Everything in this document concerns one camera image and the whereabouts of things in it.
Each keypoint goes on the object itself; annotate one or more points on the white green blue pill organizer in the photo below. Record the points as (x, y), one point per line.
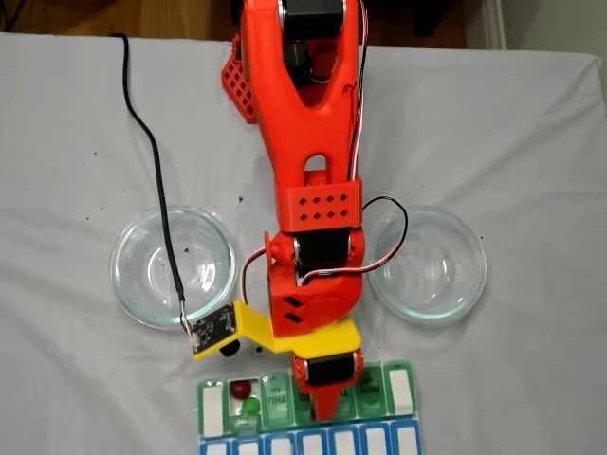
(379, 436)

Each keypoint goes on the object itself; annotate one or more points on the green ball pill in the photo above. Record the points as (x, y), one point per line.
(250, 405)

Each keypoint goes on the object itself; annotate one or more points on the red ball pill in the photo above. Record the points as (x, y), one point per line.
(240, 388)

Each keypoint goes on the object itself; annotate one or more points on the small clear glass bowl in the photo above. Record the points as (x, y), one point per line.
(427, 265)

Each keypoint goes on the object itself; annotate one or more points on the large clear glass bowl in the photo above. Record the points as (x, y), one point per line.
(142, 265)

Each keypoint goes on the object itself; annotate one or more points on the camera board on yellow mount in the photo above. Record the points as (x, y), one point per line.
(215, 332)

